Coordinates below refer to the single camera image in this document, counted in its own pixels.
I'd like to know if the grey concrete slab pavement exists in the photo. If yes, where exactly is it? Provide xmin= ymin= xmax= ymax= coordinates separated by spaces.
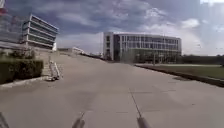
xmin=0 ymin=51 xmax=224 ymax=128

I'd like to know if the grey glass-fronted building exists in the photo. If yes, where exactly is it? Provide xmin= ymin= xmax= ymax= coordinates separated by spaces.
xmin=102 ymin=31 xmax=183 ymax=64

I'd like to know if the low white building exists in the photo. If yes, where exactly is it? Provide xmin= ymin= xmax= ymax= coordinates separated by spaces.
xmin=57 ymin=46 xmax=86 ymax=56

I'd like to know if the robot's own part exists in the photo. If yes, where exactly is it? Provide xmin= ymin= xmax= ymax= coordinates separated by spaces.
xmin=71 ymin=112 xmax=86 ymax=128
xmin=128 ymin=88 xmax=152 ymax=128

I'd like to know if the white banded office building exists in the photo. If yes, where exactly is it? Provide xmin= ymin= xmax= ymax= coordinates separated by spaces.
xmin=20 ymin=14 xmax=60 ymax=51

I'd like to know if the green lawn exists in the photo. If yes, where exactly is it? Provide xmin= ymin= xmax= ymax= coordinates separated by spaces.
xmin=146 ymin=64 xmax=224 ymax=80

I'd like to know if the dark distant tree line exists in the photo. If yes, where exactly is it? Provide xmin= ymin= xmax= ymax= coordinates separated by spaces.
xmin=176 ymin=54 xmax=224 ymax=66

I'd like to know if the green hedge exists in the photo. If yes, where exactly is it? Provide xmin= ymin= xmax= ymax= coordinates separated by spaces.
xmin=0 ymin=49 xmax=45 ymax=85

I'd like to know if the pale concrete kerb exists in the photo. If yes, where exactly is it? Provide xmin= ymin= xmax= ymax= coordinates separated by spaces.
xmin=0 ymin=75 xmax=50 ymax=90

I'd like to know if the dark low kerb wall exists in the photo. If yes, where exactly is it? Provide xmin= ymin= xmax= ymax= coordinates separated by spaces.
xmin=134 ymin=63 xmax=224 ymax=88

